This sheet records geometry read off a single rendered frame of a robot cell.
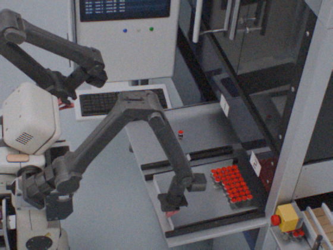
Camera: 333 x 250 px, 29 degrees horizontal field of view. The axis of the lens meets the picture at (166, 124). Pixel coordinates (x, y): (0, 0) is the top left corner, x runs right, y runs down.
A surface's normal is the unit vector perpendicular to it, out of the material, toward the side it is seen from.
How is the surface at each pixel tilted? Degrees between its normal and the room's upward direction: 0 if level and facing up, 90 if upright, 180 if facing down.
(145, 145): 0
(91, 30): 90
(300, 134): 90
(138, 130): 0
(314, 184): 90
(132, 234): 0
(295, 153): 90
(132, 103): 13
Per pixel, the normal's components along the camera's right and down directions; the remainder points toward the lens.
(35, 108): 0.70, -0.59
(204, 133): 0.06, -0.71
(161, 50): 0.18, 0.70
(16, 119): -0.69, -0.40
